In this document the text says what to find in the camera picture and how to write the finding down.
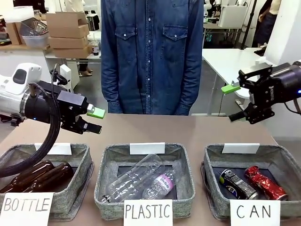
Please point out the person in denim shirt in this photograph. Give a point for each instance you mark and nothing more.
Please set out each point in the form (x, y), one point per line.
(152, 58)

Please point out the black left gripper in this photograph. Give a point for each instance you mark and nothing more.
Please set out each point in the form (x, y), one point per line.
(40, 106)

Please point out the crushed red drink can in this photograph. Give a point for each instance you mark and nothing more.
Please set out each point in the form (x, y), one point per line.
(265, 183)

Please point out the gray fabric basket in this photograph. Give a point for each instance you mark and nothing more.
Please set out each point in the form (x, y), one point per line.
(108, 204)
(68, 200)
(218, 200)

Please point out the small brown cardboard box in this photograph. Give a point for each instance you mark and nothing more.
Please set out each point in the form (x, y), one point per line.
(14, 34)

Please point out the brown glass bottle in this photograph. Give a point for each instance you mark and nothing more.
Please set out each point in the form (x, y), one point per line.
(58, 174)
(33, 171)

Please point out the clear plastic storage bin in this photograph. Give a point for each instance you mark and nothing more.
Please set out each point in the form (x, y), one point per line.
(35, 41)

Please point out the flat closed cardboard box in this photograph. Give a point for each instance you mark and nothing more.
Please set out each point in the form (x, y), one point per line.
(68, 42)
(70, 52)

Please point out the BOTTLE paper label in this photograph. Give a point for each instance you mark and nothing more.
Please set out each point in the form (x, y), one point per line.
(26, 209)

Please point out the background person legs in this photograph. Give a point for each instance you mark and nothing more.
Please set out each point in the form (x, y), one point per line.
(85, 69)

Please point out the person's right forearm denim sleeve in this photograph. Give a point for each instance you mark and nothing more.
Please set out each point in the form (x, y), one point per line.
(110, 87)

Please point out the black tripod pole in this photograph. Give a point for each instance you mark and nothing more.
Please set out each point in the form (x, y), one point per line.
(248, 26)

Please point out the small purple-label plastic bottle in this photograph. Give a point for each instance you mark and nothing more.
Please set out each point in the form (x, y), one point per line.
(162, 183)

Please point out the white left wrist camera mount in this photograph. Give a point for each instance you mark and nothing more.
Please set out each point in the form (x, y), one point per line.
(65, 75)

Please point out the large clear plastic bottle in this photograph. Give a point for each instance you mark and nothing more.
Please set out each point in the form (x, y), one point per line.
(131, 179)

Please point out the white desk with legs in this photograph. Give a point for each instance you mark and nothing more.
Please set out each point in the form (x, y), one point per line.
(75, 60)

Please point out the background person dark skirt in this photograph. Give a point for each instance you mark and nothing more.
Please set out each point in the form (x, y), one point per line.
(265, 26)

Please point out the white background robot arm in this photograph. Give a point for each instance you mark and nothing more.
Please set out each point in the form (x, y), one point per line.
(208, 9)

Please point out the PLASTIC paper label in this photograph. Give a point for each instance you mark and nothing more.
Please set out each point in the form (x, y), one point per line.
(147, 212)

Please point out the large white table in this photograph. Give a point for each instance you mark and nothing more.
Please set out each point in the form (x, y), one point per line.
(223, 66)

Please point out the clear plastic drink cup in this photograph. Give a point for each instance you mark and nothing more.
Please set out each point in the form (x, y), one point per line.
(96, 48)

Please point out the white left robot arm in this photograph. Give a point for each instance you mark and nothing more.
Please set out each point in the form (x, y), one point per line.
(11, 99)

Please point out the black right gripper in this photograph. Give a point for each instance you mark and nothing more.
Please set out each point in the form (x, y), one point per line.
(268, 91)

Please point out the open cardboard box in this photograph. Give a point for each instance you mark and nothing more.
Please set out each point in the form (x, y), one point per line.
(63, 24)

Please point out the CAN paper label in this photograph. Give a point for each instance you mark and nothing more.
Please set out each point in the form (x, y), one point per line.
(255, 212)

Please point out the black drink can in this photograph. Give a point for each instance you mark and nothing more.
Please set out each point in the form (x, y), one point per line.
(235, 183)

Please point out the blank white card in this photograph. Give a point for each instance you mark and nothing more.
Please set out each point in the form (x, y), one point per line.
(147, 148)
(240, 148)
(62, 148)

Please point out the person's left forearm denim sleeve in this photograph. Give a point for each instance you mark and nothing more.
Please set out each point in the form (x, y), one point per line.
(192, 87)

